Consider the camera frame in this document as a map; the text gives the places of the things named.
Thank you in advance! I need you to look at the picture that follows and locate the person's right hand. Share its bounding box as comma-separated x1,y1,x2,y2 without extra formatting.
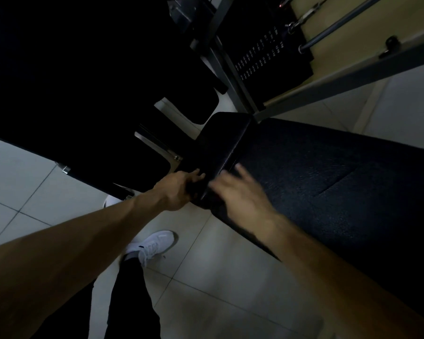
208,164,280,240

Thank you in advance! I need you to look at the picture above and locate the person's left hand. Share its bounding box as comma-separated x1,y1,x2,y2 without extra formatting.
152,169,206,212

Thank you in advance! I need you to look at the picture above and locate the black padded seat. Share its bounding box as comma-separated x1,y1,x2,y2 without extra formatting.
182,112,252,210

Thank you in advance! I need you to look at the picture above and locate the person's right forearm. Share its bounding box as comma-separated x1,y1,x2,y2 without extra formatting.
256,212,424,339

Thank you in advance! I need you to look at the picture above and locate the person's left forearm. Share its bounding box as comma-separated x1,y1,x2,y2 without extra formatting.
0,187,166,339

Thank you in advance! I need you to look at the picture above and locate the black weight stack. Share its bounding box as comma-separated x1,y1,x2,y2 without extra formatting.
215,0,316,114

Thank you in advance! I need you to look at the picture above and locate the black trouser leg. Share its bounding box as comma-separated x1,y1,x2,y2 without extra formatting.
104,253,162,339
31,279,97,339

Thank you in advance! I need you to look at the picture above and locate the large black bench pad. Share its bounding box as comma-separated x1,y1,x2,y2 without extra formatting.
0,0,231,202

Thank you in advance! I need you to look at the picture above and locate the silver carabiner clip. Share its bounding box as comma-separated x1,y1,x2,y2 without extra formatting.
285,0,333,35

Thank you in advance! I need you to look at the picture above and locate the grey metal bar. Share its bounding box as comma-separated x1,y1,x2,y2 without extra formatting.
298,0,386,54

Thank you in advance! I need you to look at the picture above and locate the black adjustment knob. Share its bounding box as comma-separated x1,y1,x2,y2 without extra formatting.
379,35,402,59

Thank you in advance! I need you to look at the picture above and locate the silver metal seat bracket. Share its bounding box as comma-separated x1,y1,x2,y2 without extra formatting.
134,131,183,174

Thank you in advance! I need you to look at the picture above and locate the grey metal machine frame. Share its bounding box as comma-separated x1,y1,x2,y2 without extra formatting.
253,31,424,123

